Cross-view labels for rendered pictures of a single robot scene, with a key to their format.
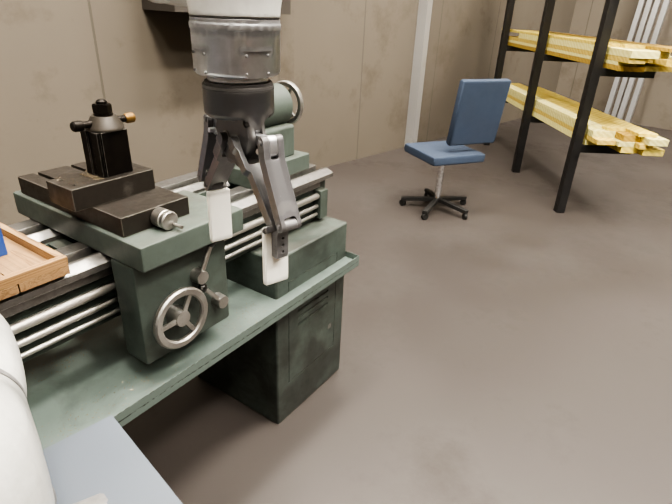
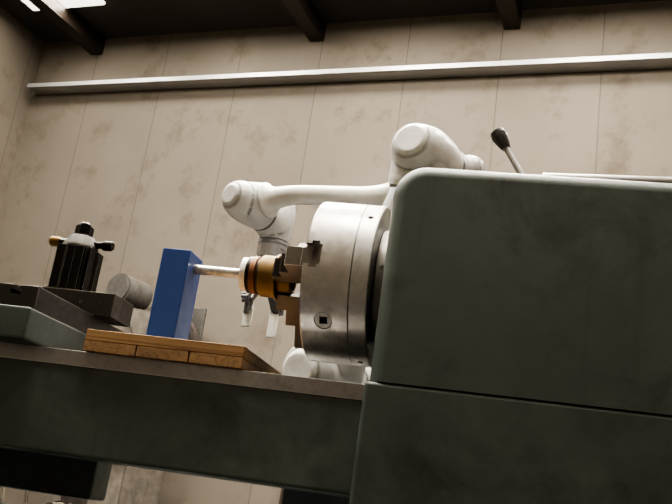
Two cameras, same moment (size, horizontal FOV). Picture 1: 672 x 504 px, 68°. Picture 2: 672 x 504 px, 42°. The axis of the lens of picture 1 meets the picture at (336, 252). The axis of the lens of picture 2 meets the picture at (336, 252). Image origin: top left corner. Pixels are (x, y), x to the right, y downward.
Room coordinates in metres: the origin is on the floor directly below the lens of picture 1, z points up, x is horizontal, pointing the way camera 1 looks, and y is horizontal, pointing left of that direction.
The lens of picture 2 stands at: (1.29, 2.48, 0.66)
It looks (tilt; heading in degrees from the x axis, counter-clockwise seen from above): 16 degrees up; 248
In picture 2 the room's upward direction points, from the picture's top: 8 degrees clockwise
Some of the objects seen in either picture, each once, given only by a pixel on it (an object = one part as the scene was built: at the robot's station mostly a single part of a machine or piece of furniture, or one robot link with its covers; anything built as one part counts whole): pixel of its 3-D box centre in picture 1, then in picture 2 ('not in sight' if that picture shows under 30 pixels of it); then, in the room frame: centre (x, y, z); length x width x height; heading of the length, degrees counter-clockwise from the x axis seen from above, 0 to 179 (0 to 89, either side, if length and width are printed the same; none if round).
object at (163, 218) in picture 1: (167, 220); not in sight; (1.01, 0.38, 0.95); 0.07 x 0.04 x 0.04; 56
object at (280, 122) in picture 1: (258, 130); not in sight; (1.65, 0.27, 1.01); 0.30 x 0.20 x 0.29; 146
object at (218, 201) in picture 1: (219, 215); (247, 314); (0.60, 0.15, 1.14); 0.03 x 0.01 x 0.07; 129
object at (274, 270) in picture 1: (275, 254); (272, 326); (0.50, 0.07, 1.14); 0.03 x 0.01 x 0.07; 129
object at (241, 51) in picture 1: (236, 49); (271, 252); (0.55, 0.11, 1.34); 0.09 x 0.09 x 0.06
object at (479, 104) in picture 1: (446, 146); not in sight; (3.62, -0.77, 0.49); 0.57 x 0.55 x 0.98; 43
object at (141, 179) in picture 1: (103, 184); (78, 305); (1.09, 0.55, 1.00); 0.20 x 0.10 x 0.05; 146
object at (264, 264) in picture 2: not in sight; (271, 276); (0.77, 0.85, 1.08); 0.09 x 0.09 x 0.09; 56
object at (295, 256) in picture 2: not in sight; (298, 264); (0.76, 0.97, 1.09); 0.12 x 0.11 x 0.05; 56
